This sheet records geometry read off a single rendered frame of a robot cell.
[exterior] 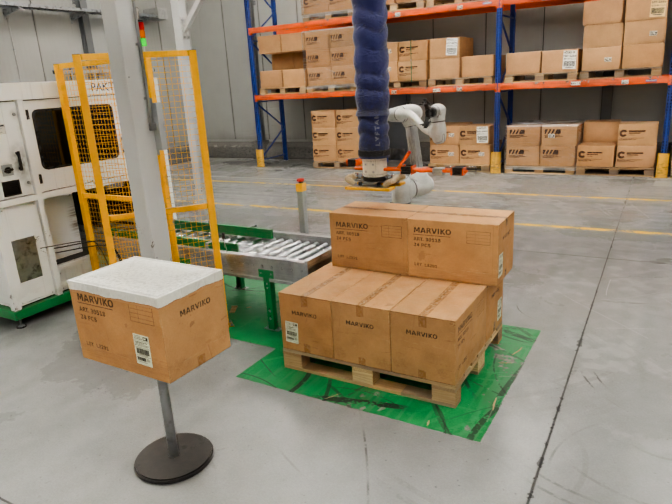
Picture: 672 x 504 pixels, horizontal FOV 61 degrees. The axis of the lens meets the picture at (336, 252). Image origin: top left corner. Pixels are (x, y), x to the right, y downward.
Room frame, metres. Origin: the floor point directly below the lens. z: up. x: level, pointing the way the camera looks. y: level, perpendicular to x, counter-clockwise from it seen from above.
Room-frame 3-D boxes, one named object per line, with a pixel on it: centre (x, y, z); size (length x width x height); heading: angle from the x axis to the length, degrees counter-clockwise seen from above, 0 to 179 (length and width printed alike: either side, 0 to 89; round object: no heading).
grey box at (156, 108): (3.82, 1.15, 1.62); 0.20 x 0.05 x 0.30; 59
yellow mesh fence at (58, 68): (4.78, 1.77, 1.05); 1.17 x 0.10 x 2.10; 59
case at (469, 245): (3.68, -0.84, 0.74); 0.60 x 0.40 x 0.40; 59
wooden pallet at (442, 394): (3.61, -0.38, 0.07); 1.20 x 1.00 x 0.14; 59
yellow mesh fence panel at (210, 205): (4.12, 1.27, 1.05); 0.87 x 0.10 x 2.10; 111
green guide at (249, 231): (5.23, 1.20, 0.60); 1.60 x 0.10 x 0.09; 59
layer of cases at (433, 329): (3.61, -0.38, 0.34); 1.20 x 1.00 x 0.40; 59
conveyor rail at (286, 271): (4.54, 1.21, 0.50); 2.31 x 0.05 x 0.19; 59
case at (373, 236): (3.99, -0.33, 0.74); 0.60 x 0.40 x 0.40; 59
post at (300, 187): (4.94, 0.27, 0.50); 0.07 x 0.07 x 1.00; 59
